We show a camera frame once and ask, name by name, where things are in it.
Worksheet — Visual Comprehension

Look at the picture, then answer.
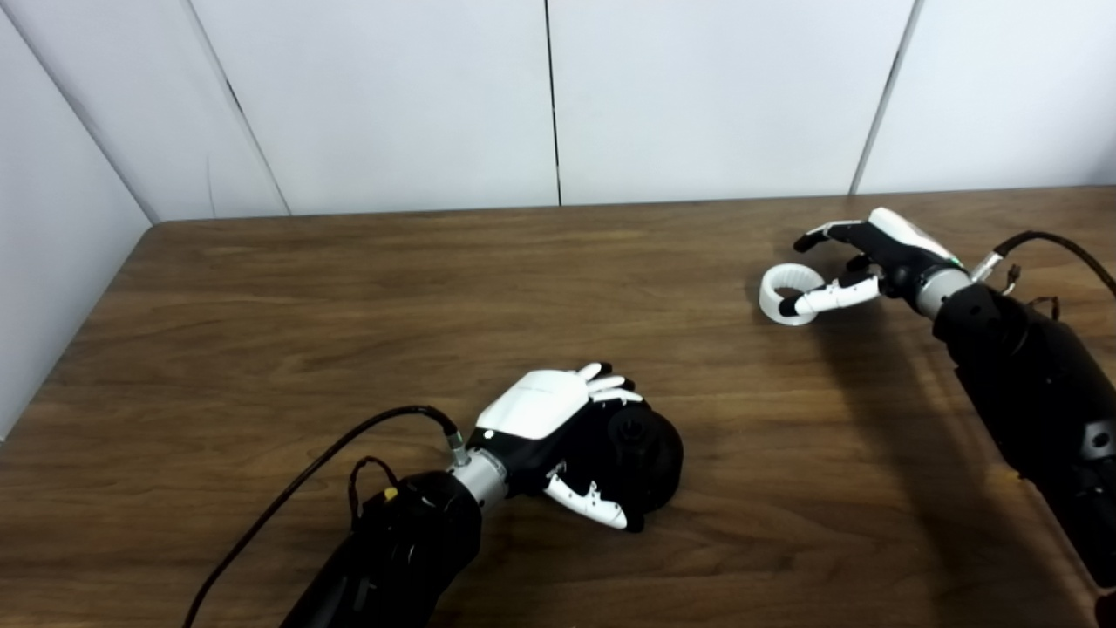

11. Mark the thin black wire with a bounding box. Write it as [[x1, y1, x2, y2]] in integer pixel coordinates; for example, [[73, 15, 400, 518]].
[[1003, 266, 1060, 319]]

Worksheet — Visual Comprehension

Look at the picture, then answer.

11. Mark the white and black left hand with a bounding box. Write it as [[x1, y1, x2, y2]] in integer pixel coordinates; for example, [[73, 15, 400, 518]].
[[471, 362, 646, 533]]

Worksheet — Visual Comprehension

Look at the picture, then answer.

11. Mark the white ring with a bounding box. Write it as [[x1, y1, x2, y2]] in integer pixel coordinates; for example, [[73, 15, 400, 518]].
[[759, 263, 825, 327]]

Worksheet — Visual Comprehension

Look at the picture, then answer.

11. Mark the round black part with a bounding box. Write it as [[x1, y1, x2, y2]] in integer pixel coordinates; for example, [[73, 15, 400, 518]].
[[593, 406, 685, 529]]

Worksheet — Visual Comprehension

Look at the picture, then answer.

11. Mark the thin wire with yellow tag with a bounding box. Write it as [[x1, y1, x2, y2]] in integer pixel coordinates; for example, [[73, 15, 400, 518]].
[[349, 456, 402, 524]]

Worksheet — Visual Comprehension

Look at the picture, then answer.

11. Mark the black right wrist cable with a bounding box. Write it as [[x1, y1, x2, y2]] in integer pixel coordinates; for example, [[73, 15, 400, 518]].
[[970, 230, 1116, 297]]

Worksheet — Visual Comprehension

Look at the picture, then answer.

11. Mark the white and black right hand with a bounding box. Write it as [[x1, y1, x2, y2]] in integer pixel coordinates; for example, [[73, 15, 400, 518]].
[[779, 207, 964, 317]]

